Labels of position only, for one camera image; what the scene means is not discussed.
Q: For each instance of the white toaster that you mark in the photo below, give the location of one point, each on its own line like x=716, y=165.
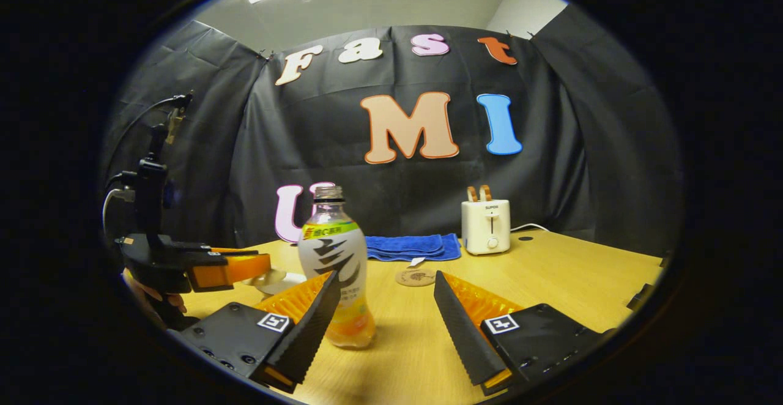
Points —
x=486, y=227

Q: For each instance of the blue folded towel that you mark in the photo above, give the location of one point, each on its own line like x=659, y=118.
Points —
x=410, y=246

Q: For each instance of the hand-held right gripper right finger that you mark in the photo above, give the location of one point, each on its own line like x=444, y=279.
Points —
x=462, y=331

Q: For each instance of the toast bread slice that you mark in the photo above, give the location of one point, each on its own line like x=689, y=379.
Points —
x=485, y=193
x=472, y=194

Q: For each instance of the clear water bottle white label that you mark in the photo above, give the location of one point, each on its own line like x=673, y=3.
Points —
x=333, y=246

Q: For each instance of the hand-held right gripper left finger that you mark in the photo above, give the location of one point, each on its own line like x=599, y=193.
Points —
x=309, y=331

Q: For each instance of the round cork coaster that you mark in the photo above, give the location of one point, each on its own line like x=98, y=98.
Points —
x=415, y=278

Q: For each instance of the white ceramic teacup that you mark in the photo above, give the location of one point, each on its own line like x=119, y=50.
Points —
x=295, y=278

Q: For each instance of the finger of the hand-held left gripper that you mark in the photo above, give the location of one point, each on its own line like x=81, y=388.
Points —
x=232, y=270
x=235, y=251

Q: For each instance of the black backdrop cloth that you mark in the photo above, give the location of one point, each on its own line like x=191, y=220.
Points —
x=306, y=136

